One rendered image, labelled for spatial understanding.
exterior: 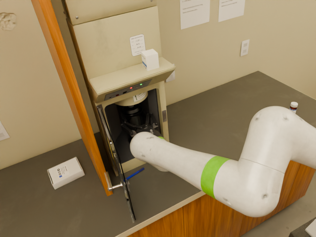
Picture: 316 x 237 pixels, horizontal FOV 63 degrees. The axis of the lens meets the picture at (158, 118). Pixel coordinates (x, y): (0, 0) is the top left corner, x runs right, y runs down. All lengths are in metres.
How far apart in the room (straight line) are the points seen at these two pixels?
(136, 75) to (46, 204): 0.77
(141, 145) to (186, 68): 0.98
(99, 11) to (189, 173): 0.61
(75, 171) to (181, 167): 0.77
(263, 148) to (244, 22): 1.40
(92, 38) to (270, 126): 0.65
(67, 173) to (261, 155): 1.02
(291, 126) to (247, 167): 0.14
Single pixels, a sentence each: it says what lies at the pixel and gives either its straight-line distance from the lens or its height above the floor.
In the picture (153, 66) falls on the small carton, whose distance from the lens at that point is 1.00.
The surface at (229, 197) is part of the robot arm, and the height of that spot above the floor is 1.42.
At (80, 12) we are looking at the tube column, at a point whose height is 1.75.
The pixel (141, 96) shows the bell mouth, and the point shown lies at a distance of 1.18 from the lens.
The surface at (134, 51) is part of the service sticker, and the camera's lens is 1.04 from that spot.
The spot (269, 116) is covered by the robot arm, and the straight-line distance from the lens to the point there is 0.68.
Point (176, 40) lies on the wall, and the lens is 1.66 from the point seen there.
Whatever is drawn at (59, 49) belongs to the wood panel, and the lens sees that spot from 0.87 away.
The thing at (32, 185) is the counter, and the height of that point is 0.94.
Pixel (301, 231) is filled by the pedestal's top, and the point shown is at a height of 0.94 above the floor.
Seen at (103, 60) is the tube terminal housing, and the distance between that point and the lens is 1.01.
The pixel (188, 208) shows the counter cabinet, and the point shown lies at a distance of 1.38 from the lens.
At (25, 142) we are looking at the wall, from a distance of 1.65.
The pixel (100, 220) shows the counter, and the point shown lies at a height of 0.94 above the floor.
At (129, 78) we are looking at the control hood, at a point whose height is 1.51.
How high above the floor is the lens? 1.97
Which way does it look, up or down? 38 degrees down
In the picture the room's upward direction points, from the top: 7 degrees counter-clockwise
